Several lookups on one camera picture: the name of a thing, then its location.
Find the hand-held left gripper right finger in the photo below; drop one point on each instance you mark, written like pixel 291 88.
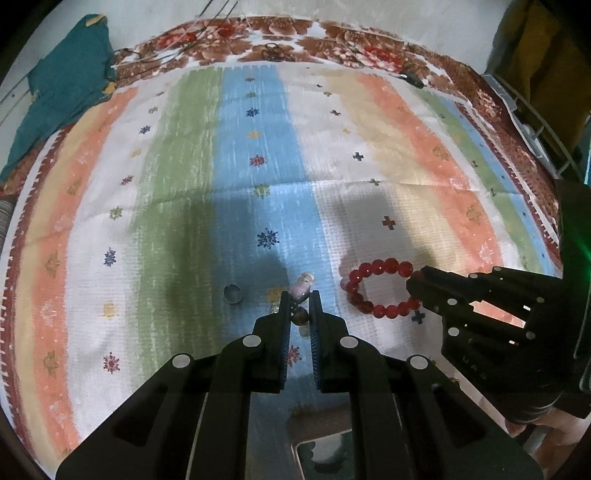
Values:
pixel 316 350

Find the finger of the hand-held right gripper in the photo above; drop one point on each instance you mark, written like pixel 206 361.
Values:
pixel 455 318
pixel 461 286

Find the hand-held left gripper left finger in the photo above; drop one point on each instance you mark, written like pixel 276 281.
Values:
pixel 284 350

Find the silver metal tin box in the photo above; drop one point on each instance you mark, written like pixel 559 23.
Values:
pixel 328 457

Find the person's right hand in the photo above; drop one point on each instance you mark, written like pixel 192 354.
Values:
pixel 572 424

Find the small grey round bead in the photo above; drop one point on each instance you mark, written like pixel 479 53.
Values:
pixel 232 294

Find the striped colourful mat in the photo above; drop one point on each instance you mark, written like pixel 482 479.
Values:
pixel 254 184

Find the small black object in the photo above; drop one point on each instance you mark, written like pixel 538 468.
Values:
pixel 412 78

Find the mustard yellow jacket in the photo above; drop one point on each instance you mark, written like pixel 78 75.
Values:
pixel 540 46

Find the grey folded cloth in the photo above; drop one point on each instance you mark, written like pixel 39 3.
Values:
pixel 3 217

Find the teal cloth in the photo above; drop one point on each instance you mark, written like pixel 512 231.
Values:
pixel 64 83

